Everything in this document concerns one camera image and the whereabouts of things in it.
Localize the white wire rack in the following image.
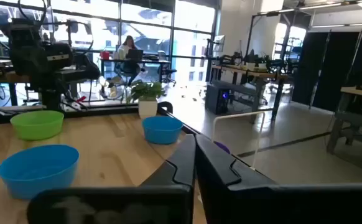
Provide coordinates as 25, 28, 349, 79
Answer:
211, 111, 266, 170

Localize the computer monitor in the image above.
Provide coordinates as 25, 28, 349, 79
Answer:
213, 34, 226, 54

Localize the person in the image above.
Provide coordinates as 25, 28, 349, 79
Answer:
114, 35, 142, 86

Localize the black computer tower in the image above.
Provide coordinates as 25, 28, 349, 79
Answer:
205, 83, 232, 116

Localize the white power strip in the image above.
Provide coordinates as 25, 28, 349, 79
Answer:
60, 98, 89, 113

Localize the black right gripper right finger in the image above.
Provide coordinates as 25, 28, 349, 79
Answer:
196, 134, 362, 224

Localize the wooden workbench with grey legs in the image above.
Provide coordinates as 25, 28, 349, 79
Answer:
326, 86, 362, 156

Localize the black curtain partition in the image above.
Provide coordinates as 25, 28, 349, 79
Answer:
292, 29, 362, 113

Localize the green plant in white pot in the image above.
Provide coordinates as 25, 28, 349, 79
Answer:
125, 79, 167, 119

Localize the purple plastic mini bowl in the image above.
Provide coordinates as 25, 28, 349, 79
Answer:
213, 141, 231, 155

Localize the black laptop on desk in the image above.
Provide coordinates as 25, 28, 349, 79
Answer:
126, 49, 144, 61

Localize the green box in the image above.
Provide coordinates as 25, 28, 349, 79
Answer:
9, 110, 65, 141

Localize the blue plastic mini bowl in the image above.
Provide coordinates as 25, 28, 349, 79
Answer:
141, 116, 184, 145
0, 144, 80, 200

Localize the long ceiling light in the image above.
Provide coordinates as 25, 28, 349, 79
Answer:
299, 2, 344, 11
310, 22, 362, 29

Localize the black office desk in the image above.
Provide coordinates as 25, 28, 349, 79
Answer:
100, 57, 172, 84

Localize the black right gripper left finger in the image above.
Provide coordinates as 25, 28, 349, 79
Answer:
27, 134, 197, 224

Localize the grey office chair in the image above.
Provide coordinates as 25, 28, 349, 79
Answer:
157, 50, 178, 87

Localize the wooden workbench with black legs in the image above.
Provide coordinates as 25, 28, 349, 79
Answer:
211, 63, 290, 121

